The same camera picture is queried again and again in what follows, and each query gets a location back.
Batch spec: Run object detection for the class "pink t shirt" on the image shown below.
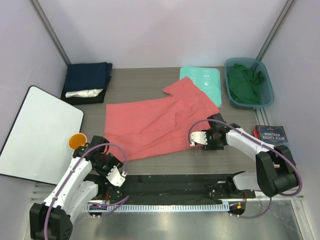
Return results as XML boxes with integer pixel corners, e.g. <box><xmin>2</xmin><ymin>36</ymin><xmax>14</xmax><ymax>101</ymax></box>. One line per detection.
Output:
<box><xmin>104</xmin><ymin>77</ymin><xmax>220</xmax><ymax>161</ymax></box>

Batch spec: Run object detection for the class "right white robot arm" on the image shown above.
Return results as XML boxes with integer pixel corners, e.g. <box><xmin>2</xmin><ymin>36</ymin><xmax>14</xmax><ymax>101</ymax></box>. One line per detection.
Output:
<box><xmin>203</xmin><ymin>113</ymin><xmax>303</xmax><ymax>198</ymax></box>

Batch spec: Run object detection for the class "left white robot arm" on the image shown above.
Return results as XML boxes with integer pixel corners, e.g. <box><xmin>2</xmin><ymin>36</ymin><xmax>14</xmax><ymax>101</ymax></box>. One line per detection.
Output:
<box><xmin>29</xmin><ymin>135</ymin><xmax>128</xmax><ymax>240</ymax></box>

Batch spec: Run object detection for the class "white mug orange inside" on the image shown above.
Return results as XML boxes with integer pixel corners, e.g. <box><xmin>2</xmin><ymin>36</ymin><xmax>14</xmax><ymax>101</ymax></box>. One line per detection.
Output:
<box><xmin>68</xmin><ymin>133</ymin><xmax>87</xmax><ymax>150</ymax></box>

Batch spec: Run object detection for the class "red book underneath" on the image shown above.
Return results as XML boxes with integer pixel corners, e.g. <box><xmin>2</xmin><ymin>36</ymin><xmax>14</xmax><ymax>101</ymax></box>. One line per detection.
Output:
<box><xmin>253</xmin><ymin>129</ymin><xmax>260</xmax><ymax>139</ymax></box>

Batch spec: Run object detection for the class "teal cutting board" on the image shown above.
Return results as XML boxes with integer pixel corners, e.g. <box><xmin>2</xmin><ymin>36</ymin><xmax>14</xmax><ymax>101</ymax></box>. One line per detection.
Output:
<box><xmin>179</xmin><ymin>66</ymin><xmax>222</xmax><ymax>108</ymax></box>

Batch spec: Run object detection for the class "nineteen eighty-four book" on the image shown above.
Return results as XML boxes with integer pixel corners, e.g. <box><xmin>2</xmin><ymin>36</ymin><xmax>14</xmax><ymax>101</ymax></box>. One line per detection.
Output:
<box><xmin>254</xmin><ymin>125</ymin><xmax>290</xmax><ymax>149</ymax></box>

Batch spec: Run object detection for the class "green t shirt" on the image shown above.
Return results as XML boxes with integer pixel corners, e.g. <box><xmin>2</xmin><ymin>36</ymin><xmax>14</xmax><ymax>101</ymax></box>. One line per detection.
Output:
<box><xmin>227</xmin><ymin>63</ymin><xmax>265</xmax><ymax>105</ymax></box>

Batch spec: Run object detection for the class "teal plastic basin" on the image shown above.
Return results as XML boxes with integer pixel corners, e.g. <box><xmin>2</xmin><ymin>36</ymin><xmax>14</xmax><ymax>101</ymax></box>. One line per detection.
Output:
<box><xmin>224</xmin><ymin>57</ymin><xmax>274</xmax><ymax>109</ymax></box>

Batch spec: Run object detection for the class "white board black rim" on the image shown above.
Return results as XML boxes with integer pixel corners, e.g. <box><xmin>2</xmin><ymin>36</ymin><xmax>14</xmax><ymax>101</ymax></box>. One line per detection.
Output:
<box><xmin>0</xmin><ymin>85</ymin><xmax>84</xmax><ymax>185</ymax></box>

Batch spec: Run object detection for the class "black folded t shirt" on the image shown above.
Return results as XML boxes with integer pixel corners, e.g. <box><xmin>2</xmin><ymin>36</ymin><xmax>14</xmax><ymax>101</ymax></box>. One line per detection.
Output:
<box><xmin>60</xmin><ymin>86</ymin><xmax>108</xmax><ymax>106</ymax></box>

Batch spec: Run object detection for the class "navy folded t shirt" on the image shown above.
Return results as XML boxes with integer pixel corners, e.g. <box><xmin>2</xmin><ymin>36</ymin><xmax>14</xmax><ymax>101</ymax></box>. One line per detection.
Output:
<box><xmin>63</xmin><ymin>62</ymin><xmax>113</xmax><ymax>92</ymax></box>

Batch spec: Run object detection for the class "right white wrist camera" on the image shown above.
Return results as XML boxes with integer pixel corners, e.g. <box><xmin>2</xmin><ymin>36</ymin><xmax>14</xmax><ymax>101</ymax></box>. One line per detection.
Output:
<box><xmin>190</xmin><ymin>131</ymin><xmax>208</xmax><ymax>147</ymax></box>

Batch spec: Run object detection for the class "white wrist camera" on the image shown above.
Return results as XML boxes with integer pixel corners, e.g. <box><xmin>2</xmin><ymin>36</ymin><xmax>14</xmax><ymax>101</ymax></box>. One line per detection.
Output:
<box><xmin>106</xmin><ymin>165</ymin><xmax>128</xmax><ymax>187</ymax></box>
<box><xmin>190</xmin><ymin>131</ymin><xmax>208</xmax><ymax>147</ymax></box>

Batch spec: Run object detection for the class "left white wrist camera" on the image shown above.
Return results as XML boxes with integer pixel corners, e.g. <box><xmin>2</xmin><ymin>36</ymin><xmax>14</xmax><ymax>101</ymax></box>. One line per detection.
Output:
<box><xmin>106</xmin><ymin>165</ymin><xmax>128</xmax><ymax>187</ymax></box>

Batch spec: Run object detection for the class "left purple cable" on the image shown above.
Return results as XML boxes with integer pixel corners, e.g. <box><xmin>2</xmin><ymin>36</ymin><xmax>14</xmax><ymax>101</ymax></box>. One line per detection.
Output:
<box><xmin>44</xmin><ymin>142</ymin><xmax>130</xmax><ymax>240</ymax></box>

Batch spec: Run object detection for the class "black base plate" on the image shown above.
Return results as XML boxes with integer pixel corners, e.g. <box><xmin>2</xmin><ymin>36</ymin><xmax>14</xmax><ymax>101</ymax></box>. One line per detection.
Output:
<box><xmin>89</xmin><ymin>174</ymin><xmax>256</xmax><ymax>206</ymax></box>

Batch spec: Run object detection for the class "white slotted cable duct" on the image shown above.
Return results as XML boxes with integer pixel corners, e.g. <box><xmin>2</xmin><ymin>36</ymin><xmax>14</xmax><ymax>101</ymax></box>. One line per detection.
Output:
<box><xmin>84</xmin><ymin>202</ymin><xmax>230</xmax><ymax>213</ymax></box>

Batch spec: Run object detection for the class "right aluminium corner post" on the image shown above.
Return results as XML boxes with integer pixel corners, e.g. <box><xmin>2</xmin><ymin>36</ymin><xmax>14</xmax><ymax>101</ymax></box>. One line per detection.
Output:
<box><xmin>255</xmin><ymin>0</ymin><xmax>297</xmax><ymax>62</ymax></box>

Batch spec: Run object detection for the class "aluminium corner post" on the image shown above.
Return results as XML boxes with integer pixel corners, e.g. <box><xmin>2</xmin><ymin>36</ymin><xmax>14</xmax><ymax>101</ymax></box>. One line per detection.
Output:
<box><xmin>255</xmin><ymin>0</ymin><xmax>297</xmax><ymax>62</ymax></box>
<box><xmin>29</xmin><ymin>0</ymin><xmax>71</xmax><ymax>66</ymax></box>

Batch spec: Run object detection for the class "left aluminium corner post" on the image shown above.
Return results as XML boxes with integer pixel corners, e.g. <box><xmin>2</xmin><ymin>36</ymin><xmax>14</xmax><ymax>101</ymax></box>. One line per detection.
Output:
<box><xmin>29</xmin><ymin>0</ymin><xmax>71</xmax><ymax>66</ymax></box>

